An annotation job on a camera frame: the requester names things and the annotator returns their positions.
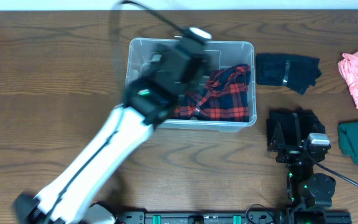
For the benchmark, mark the black banded cloth far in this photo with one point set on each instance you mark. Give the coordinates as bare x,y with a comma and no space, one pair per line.
296,72

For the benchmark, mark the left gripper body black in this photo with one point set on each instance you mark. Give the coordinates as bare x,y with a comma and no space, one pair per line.
194,77

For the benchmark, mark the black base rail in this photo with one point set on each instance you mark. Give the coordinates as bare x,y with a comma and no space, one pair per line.
252,216

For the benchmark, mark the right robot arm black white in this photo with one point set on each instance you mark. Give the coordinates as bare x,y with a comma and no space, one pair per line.
311,193

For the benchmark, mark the clear plastic storage bin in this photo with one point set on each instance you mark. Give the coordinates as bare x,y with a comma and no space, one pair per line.
222,54

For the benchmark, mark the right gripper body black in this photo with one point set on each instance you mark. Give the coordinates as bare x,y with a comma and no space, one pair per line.
290,154

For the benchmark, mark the red navy plaid shirt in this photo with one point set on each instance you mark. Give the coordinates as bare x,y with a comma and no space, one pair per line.
223,98

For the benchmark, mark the black banded cloth near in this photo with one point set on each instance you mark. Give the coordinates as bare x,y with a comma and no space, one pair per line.
295,125

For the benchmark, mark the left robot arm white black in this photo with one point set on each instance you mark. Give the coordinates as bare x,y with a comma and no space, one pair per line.
147,102

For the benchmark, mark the black banded cloth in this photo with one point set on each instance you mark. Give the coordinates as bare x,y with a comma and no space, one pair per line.
296,72
295,125

